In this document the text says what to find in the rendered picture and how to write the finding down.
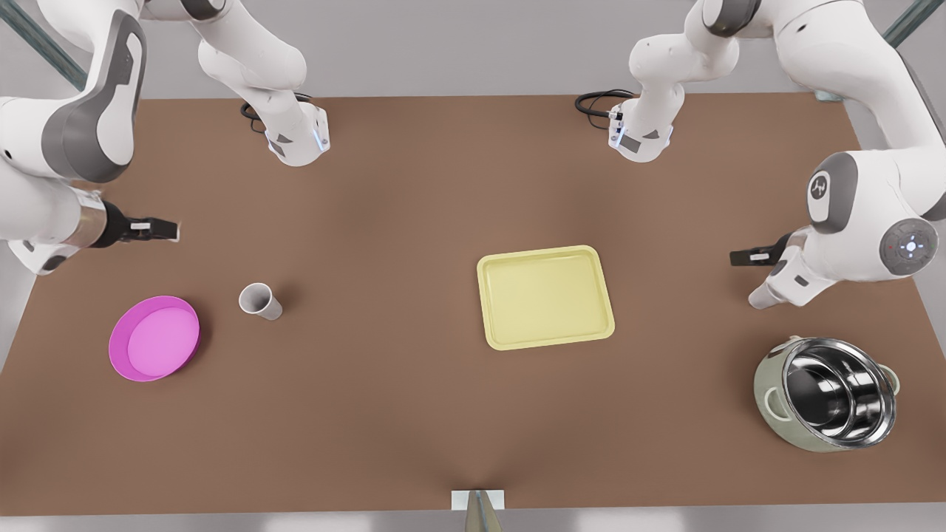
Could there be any black cable loop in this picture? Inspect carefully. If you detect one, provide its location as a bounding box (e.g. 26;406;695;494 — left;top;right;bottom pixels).
240;92;314;135
574;89;641;134

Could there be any pink round plate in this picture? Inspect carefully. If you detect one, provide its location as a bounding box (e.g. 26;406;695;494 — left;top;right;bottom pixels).
108;296;202;383

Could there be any yellow rectangular tray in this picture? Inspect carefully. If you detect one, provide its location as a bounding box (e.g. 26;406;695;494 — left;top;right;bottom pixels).
476;245;616;352

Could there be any steel pot with green outside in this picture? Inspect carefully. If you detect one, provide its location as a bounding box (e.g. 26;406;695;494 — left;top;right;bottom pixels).
753;335;902;454

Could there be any silver frame post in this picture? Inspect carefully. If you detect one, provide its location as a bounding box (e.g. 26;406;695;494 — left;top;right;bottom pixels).
452;488;506;532
882;0;946;50
0;0;88;92

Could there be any white IKEA cup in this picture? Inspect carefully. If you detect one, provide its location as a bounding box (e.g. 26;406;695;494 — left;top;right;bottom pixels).
238;282;284;321

